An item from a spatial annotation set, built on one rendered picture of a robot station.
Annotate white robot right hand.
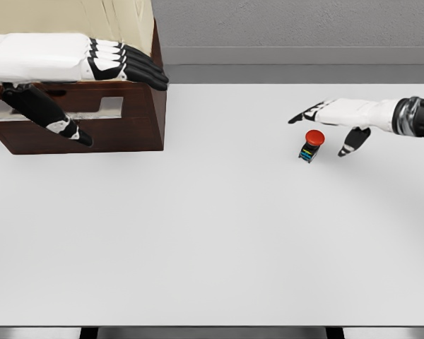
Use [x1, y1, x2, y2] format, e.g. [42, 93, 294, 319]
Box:
[288, 97, 379, 158]

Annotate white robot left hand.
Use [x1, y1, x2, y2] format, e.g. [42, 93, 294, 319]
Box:
[0, 32, 170, 148]

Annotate red button switch black base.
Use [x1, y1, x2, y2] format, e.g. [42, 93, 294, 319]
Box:
[298, 129, 326, 165]

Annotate brown drawer with silver handle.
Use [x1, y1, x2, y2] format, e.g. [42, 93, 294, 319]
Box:
[0, 81, 165, 155]

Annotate brown wooden cabinet cream top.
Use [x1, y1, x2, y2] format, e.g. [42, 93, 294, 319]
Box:
[0, 0, 169, 155]

